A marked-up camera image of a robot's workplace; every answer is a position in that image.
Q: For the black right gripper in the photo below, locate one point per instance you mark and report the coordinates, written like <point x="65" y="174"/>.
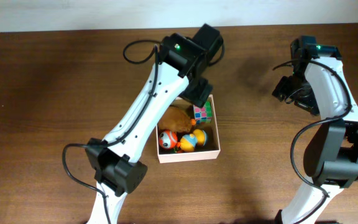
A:
<point x="283" y="88"/>

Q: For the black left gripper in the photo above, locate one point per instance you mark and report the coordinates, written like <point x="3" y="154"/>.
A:
<point x="199" y="98"/>

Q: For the colourful puzzle cube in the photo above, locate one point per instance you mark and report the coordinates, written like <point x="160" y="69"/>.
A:
<point x="204" y="114"/>

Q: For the brown plush toy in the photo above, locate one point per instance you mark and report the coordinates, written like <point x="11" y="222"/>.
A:
<point x="176" y="120"/>

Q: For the red and grey ball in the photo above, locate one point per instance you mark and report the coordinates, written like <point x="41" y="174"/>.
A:
<point x="167" y="139"/>

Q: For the orange duck toy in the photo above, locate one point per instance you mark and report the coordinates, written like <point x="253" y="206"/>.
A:
<point x="189" y="142"/>

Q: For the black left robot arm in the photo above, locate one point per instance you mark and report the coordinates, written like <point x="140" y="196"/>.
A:
<point x="115" y="158"/>

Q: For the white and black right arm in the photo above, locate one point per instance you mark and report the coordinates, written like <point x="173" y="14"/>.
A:
<point x="323" y="154"/>

